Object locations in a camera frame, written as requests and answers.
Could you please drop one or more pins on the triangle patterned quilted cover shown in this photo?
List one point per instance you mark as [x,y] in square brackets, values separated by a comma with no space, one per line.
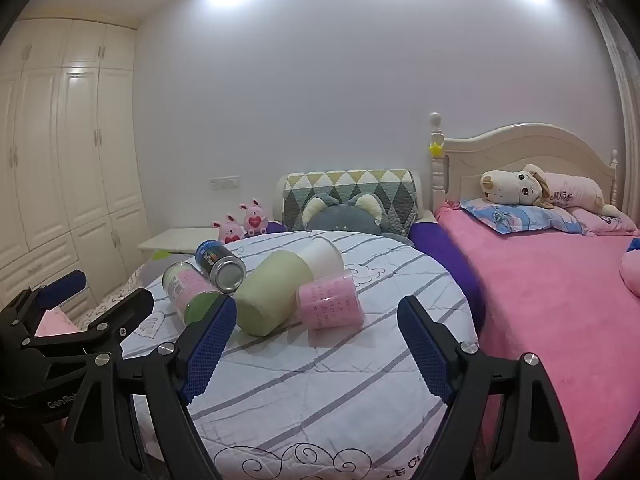
[350,180]

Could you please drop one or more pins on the pale green cup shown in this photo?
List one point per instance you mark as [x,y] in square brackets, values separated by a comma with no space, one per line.
[270,290]

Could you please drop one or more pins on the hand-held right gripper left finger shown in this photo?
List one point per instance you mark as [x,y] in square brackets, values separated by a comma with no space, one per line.
[206,350]

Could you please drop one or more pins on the white wall socket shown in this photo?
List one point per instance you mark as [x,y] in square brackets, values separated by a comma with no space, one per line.
[224,182]

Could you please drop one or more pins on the cream curtain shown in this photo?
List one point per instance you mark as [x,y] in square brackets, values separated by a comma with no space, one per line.
[625,85]

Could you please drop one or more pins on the blue printed pillow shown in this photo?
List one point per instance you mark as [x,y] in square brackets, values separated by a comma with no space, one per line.
[500,220]

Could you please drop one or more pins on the white patterned bedsheet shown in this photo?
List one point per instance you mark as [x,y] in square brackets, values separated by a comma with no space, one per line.
[107,305]

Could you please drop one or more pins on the pink pillow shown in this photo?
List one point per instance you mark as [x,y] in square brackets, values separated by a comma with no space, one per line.
[600,222]

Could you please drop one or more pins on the cream dog plush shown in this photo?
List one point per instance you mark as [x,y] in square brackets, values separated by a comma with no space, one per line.
[520,185]

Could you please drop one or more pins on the small pink bunny plush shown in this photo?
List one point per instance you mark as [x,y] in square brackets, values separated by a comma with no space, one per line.
[228,230]

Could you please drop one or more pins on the pink plush cushion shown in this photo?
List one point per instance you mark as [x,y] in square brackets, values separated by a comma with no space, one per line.
[631,275]

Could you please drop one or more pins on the yellow star decoration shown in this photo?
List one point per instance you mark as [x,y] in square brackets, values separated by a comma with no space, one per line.
[436,149]

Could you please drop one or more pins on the cream wardrobe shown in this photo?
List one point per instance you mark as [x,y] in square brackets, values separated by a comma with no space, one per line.
[75,160]

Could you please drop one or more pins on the pink blanket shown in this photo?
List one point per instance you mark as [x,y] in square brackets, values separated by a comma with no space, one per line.
[540,310]

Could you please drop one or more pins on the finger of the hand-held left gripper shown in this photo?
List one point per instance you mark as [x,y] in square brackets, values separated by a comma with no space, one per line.
[62,284]
[127,310]

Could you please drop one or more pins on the cream wooden headboard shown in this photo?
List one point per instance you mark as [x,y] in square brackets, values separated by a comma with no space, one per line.
[475,160]

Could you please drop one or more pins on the pink translucent cup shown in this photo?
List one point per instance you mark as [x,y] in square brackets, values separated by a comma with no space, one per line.
[330,300]

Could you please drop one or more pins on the pink cloth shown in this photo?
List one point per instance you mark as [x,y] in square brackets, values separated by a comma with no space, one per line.
[52,322]

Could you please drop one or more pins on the grey cat plush cushion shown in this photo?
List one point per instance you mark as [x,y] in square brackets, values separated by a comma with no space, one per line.
[345,217]

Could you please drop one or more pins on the white cup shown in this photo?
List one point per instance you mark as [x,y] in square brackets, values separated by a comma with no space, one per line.
[325,257]

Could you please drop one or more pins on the pink green labelled jar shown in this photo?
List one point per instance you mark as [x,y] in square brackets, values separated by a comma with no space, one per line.
[185,285]

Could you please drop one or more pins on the white nightstand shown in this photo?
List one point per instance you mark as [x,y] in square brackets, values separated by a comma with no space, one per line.
[170,237]

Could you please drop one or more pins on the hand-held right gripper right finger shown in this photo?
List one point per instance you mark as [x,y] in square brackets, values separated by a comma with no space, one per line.
[425,350]

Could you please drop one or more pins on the large pink bunny plush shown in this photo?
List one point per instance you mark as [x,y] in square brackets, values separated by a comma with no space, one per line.
[254,219]

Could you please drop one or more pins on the metal can blue label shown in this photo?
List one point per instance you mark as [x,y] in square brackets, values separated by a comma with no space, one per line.
[220,262]

